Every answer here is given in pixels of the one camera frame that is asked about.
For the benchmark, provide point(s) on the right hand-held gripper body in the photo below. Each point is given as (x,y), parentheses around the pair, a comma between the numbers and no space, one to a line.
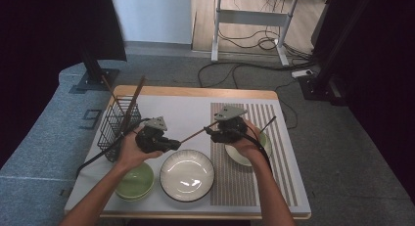
(230,131)

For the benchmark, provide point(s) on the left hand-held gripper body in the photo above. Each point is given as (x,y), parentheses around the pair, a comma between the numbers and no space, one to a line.
(151,141)

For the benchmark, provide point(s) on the person's left hand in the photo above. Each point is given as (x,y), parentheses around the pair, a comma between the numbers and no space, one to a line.
(130,152)

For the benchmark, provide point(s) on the person's right hand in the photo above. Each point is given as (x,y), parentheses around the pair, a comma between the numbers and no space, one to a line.
(251,146)

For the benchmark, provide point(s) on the white plate dark rim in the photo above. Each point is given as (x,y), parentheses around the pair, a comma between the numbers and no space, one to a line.
(186,177)

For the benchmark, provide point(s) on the striped woven placemat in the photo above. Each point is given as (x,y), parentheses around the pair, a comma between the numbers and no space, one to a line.
(228,187)

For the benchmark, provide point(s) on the white power strip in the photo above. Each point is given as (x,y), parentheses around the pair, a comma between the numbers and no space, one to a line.
(301,73)

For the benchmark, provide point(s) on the grey-blue floor mat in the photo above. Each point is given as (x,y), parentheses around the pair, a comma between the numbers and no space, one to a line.
(29,160)

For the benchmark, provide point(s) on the black curtain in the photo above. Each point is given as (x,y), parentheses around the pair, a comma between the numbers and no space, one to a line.
(385,89)

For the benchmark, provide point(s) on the black stand with base plate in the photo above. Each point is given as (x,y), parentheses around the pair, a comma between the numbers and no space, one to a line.
(96,80)
(313,85)

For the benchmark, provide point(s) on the white standing desk frame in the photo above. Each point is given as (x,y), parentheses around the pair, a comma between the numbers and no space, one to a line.
(253,18)

